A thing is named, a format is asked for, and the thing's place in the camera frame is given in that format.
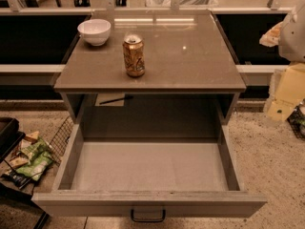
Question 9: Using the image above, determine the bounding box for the grey cabinet with glossy top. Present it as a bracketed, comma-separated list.
[52, 10, 248, 126]

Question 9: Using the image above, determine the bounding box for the black wire basket left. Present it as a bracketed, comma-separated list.
[49, 117, 73, 163]

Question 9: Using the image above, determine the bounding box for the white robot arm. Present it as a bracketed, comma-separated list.
[259, 0, 305, 63]

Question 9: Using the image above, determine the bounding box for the gold soda can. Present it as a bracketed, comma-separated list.
[123, 33, 145, 77]

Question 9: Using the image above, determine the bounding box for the green snack bag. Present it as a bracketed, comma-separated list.
[16, 138, 53, 181]

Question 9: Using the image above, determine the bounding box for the tan chip bag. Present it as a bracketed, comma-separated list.
[24, 131, 39, 143]

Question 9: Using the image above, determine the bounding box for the black tray stand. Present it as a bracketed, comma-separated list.
[0, 117, 25, 162]

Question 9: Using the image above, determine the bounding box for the white ceramic bowl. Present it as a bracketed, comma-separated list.
[77, 19, 112, 46]

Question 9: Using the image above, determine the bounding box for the black drawer handle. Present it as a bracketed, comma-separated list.
[131, 209, 166, 223]

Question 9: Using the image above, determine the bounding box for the grey top drawer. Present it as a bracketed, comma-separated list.
[32, 127, 267, 218]

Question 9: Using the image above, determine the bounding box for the black wire basket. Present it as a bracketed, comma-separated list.
[288, 104, 305, 138]
[49, 117, 73, 163]

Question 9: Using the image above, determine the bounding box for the black wire basket right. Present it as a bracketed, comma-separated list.
[288, 104, 305, 138]

